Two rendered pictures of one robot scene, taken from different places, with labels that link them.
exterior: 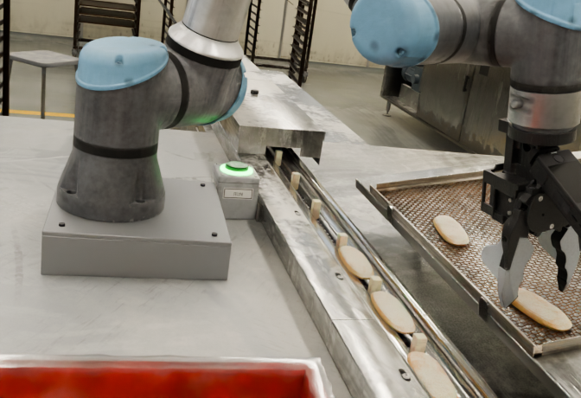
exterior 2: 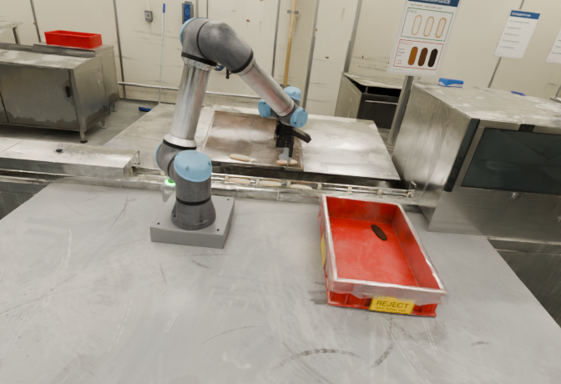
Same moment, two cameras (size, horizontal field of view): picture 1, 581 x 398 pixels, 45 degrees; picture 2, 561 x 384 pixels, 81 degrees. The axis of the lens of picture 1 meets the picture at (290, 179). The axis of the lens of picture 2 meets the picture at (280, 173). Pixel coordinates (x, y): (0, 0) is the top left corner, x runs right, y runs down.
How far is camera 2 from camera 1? 123 cm
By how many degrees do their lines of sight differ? 71
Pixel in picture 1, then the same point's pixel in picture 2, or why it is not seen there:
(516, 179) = (285, 136)
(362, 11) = (298, 117)
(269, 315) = (257, 206)
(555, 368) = (308, 169)
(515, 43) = not seen: hidden behind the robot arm
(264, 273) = not seen: hidden behind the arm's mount
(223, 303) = (249, 213)
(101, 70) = (207, 171)
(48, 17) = not seen: outside the picture
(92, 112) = (205, 188)
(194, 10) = (188, 131)
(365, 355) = (295, 192)
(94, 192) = (211, 214)
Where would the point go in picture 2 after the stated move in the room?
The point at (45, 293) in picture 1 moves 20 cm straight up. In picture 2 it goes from (237, 248) to (240, 199)
